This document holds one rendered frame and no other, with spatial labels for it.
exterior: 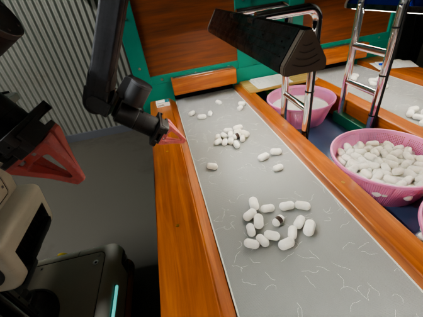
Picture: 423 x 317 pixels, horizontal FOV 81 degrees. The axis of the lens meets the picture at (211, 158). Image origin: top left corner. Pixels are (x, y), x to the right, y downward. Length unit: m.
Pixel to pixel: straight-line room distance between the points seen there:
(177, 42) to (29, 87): 1.95
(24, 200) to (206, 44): 0.91
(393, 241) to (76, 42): 2.56
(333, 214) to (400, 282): 0.16
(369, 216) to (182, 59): 0.96
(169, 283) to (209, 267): 0.08
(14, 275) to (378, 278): 0.76
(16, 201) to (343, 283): 0.76
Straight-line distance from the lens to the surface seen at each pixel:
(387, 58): 0.91
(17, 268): 0.76
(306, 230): 0.55
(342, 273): 0.54
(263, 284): 0.50
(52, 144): 0.34
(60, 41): 2.69
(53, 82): 2.82
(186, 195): 0.63
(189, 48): 1.21
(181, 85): 1.17
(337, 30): 1.49
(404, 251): 0.57
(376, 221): 0.60
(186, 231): 0.55
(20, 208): 0.78
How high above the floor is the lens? 1.19
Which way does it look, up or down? 35 degrees down
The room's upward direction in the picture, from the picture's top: 9 degrees counter-clockwise
